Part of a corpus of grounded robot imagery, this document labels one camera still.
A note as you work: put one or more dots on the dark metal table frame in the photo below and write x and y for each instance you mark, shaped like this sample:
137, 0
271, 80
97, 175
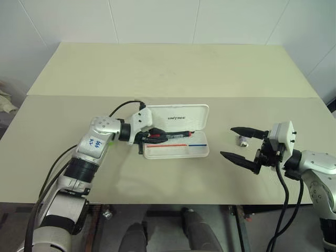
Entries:
237, 225

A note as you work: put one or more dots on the dark rounded shape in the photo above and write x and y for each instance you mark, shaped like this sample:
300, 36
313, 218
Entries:
200, 231
134, 237

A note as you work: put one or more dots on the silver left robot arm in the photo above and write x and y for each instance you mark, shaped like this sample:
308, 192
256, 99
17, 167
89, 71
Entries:
92, 147

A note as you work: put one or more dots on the black marker with red cap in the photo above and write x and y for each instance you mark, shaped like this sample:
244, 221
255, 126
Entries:
181, 135

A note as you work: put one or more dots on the white plastic pencil case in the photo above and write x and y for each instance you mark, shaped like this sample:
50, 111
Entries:
181, 118

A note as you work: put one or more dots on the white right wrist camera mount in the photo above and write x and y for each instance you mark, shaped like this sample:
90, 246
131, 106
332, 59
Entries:
284, 135

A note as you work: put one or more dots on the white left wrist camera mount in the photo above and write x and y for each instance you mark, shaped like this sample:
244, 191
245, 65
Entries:
142, 120

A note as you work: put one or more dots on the dark object at wall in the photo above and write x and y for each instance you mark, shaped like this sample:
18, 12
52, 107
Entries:
332, 105

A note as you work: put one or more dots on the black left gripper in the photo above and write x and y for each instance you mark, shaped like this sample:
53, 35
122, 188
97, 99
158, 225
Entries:
141, 138

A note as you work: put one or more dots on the crumpled beige cloth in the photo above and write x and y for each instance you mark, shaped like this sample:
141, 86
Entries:
5, 101

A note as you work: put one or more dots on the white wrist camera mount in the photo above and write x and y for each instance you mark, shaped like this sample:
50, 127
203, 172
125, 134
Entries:
284, 135
142, 120

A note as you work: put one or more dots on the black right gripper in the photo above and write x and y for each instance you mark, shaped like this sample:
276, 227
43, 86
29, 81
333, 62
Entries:
267, 155

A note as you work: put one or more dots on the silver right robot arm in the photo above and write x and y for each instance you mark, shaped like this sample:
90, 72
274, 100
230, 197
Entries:
316, 181

